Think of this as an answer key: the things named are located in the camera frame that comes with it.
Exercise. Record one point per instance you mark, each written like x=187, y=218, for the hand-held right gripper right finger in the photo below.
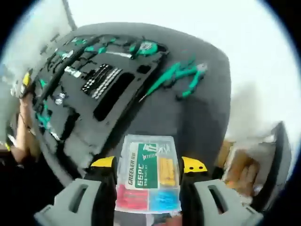
x=200, y=188

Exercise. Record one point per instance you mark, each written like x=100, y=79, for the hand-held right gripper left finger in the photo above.
x=94, y=188

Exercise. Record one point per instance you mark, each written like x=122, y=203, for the clear plastic parts box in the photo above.
x=145, y=169

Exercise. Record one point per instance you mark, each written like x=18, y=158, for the row of silver sockets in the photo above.
x=105, y=80

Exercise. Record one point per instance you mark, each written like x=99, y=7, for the black toolbox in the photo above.
x=131, y=94

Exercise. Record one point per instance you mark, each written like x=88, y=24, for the green screwdriver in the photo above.
x=169, y=75

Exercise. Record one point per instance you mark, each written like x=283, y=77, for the green tape measure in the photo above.
x=145, y=47

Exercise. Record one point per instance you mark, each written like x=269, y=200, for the person's right hand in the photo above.
x=174, y=219

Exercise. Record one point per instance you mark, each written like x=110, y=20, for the long black bar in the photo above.
x=63, y=68

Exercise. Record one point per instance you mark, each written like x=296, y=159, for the cardboard box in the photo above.
x=244, y=164

